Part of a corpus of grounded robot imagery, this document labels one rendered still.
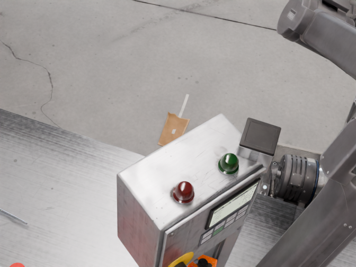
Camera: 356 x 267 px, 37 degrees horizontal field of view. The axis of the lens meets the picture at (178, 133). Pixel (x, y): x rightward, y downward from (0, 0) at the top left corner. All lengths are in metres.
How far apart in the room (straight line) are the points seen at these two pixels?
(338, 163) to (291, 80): 2.24
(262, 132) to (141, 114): 1.88
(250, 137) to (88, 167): 0.80
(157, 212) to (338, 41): 0.34
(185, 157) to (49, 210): 0.74
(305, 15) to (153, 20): 2.13
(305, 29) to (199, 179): 0.33
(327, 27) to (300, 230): 0.32
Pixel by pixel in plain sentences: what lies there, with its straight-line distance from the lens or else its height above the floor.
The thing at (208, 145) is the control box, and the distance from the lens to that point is 0.69.
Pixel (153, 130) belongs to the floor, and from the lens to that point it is 2.49.
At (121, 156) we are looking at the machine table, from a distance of 1.43.
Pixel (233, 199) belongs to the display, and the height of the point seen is 1.45.
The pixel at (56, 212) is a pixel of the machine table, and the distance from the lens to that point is 1.36.
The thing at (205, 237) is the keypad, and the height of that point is 1.37.
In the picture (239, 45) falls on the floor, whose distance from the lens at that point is 2.90.
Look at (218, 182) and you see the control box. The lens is 0.66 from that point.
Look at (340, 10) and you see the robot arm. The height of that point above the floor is 1.46.
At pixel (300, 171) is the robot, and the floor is 0.41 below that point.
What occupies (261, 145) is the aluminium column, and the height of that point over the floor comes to 1.50.
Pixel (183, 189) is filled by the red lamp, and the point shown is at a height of 1.50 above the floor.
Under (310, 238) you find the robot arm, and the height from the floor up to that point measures 1.49.
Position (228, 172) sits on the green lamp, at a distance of 0.67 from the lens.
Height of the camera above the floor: 2.05
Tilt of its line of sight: 55 degrees down
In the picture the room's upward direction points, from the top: 9 degrees clockwise
